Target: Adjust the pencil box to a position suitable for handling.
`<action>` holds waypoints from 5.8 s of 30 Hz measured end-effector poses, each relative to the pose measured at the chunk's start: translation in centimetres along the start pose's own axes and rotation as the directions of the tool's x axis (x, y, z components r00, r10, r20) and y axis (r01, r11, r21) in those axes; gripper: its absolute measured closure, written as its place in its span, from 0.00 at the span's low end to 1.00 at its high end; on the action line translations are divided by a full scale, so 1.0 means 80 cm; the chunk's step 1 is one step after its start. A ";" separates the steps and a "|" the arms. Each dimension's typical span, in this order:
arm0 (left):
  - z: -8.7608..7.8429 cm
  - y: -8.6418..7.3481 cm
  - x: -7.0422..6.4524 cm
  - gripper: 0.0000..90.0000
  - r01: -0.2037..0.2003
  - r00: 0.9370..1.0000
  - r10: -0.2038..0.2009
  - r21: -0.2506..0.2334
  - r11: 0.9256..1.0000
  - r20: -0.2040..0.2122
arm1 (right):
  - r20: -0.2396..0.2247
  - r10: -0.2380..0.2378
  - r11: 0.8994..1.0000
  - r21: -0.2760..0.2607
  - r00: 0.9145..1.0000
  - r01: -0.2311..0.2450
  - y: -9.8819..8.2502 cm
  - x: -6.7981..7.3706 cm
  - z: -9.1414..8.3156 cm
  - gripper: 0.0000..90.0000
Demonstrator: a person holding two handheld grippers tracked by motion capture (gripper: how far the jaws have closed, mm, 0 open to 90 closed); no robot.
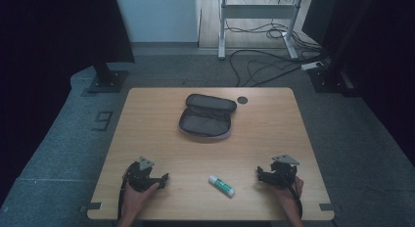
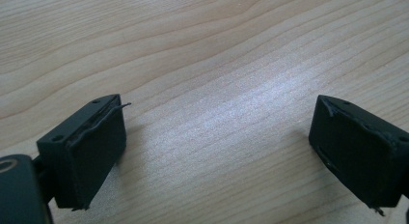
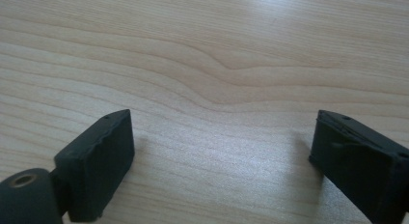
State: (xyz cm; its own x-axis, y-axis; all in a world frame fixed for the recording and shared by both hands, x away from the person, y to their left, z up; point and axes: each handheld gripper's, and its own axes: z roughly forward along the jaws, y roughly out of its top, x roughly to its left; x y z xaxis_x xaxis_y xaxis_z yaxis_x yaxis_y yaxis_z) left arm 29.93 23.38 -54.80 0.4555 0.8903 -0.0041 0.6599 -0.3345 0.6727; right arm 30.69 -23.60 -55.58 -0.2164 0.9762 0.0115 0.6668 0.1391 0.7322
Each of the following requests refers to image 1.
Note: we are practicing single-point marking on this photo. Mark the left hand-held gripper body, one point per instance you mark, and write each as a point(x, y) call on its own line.
point(139, 178)

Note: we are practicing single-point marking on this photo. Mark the open grey pencil case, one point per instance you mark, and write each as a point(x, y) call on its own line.
point(206, 117)

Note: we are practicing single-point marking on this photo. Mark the white green glue stick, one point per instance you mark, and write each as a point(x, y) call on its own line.
point(221, 186)

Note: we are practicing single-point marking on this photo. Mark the person's left hand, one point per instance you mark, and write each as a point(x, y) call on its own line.
point(135, 201)

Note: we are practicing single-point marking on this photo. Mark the black curtain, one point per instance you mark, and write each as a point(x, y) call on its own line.
point(49, 57)
point(375, 57)

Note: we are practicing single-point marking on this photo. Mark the black stand base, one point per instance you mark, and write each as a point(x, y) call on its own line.
point(107, 81)
point(328, 79)

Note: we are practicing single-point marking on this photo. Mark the person's right hand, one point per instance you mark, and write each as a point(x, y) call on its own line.
point(291, 196)

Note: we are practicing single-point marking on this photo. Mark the dark round table grommet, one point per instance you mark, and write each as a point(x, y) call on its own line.
point(242, 100)

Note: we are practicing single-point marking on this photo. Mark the white desk frame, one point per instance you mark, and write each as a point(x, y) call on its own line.
point(257, 11)

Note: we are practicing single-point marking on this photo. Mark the white power strip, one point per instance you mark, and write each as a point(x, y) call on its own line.
point(311, 66)

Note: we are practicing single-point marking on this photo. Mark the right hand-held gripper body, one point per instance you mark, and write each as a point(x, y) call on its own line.
point(282, 174)

